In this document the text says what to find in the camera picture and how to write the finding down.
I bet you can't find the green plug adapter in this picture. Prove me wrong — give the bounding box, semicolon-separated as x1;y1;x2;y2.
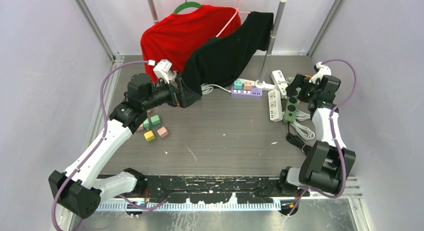
142;118;153;131

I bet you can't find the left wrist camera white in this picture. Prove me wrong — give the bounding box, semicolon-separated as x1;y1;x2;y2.
145;59;177;84

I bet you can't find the red t-shirt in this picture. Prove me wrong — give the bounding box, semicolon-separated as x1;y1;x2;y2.
140;4;241;73

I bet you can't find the white power strip with USB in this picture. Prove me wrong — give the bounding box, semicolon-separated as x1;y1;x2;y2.
271;70;289;99

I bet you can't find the yellow plug adapter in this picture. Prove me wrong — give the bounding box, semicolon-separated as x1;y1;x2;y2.
143;130;156;143

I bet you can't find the purple power strip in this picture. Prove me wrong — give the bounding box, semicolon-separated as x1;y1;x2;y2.
230;87;263;99

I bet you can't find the pink adapter on purple strip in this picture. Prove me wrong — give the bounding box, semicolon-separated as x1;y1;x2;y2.
243;81;253;91

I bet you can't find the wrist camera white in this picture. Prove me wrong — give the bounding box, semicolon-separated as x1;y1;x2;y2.
309;62;332;84
145;59;177;84

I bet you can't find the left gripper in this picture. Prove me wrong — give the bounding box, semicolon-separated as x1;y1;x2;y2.
141;75;200;111

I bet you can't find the green clothes hanger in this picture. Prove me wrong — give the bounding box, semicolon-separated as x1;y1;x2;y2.
173;0;202;14

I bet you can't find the black cable with plug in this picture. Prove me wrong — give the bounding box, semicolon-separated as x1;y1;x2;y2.
285;122;314;156

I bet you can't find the white clothes rack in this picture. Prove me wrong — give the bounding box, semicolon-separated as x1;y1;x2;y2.
147;0;288;91

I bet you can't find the grey cable bundle back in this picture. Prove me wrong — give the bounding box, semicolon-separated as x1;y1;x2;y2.
200;83;232;96

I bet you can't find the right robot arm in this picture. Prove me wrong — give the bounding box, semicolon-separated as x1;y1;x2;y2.
277;74;356;198

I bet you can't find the green power strip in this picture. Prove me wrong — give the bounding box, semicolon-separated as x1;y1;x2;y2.
282;96;299;124

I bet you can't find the pink clothes hanger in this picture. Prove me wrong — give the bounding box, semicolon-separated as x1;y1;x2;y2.
215;0;251;38

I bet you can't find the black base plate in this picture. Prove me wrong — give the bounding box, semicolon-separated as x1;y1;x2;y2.
124;175;302;204

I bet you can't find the teal plug adapter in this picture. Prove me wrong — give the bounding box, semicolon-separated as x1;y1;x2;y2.
233;80;243;90

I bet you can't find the black t-shirt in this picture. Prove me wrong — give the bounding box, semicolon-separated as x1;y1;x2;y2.
181;11;274;95

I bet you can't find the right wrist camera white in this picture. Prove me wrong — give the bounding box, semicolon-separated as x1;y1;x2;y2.
309;62;332;84

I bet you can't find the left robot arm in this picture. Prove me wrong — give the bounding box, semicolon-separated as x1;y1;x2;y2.
48;73;202;219

